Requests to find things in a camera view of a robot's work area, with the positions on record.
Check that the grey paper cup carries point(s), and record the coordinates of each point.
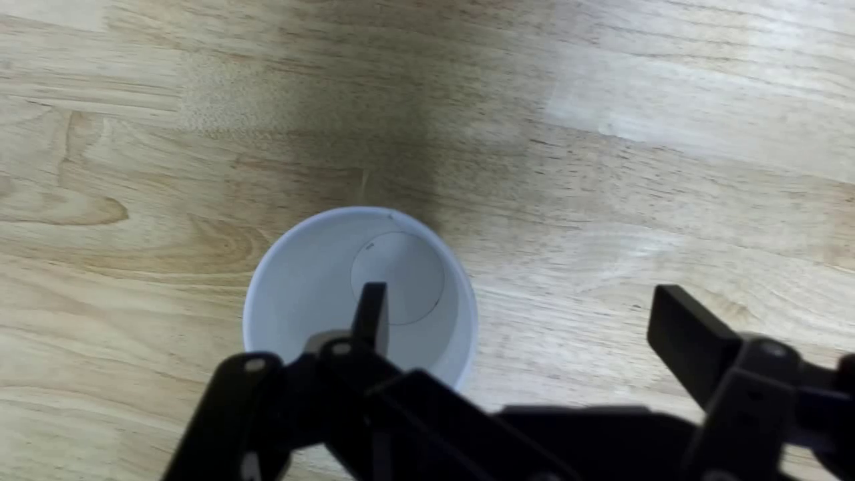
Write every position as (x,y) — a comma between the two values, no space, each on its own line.
(312,278)

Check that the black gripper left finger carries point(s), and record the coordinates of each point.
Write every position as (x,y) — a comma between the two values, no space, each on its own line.
(344,394)

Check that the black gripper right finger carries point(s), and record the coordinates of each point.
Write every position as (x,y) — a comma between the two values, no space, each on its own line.
(757,394)

